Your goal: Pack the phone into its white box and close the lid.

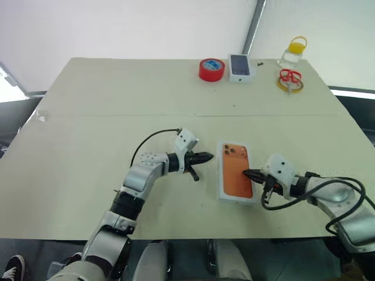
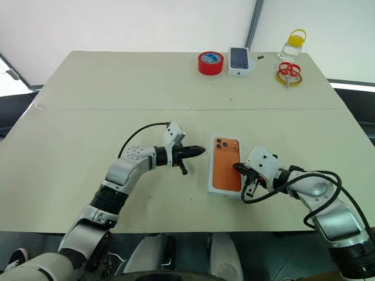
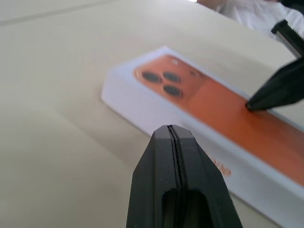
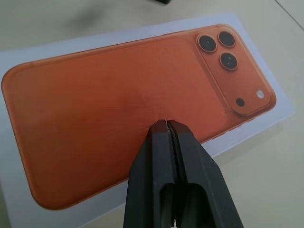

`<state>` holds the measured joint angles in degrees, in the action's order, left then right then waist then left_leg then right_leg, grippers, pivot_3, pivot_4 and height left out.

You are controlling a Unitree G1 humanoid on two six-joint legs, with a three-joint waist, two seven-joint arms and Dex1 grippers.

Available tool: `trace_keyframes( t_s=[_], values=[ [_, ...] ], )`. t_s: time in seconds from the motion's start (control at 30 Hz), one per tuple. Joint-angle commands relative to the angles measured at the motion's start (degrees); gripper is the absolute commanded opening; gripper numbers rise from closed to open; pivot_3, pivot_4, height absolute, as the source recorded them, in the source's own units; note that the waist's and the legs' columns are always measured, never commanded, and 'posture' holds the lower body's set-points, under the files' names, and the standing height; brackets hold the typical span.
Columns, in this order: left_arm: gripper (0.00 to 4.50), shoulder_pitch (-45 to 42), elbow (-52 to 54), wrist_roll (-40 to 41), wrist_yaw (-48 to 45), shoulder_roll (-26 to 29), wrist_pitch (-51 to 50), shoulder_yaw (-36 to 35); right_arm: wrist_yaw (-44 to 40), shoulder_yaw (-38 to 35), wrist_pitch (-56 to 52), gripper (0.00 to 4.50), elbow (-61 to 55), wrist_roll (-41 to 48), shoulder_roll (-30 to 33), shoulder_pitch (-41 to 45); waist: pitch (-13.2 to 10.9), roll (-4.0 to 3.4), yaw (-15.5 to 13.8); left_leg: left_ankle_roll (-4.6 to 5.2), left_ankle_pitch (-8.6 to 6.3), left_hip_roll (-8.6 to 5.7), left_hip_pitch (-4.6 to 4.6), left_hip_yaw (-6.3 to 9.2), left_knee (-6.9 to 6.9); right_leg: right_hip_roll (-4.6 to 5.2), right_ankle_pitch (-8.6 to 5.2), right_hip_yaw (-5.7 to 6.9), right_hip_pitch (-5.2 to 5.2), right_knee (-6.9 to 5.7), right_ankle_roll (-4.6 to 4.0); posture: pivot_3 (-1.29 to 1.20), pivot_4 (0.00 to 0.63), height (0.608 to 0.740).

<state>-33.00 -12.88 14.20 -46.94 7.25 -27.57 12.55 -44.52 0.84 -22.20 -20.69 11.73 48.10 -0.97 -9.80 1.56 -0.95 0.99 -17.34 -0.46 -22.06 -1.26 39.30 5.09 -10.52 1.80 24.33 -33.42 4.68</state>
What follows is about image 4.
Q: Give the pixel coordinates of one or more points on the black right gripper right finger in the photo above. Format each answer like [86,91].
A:
[199,180]

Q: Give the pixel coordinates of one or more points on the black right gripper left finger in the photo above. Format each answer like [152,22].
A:
[149,171]

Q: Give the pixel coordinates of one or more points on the white box lid phone print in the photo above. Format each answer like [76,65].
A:
[95,95]

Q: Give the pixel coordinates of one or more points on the small black object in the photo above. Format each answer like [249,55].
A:
[160,1]

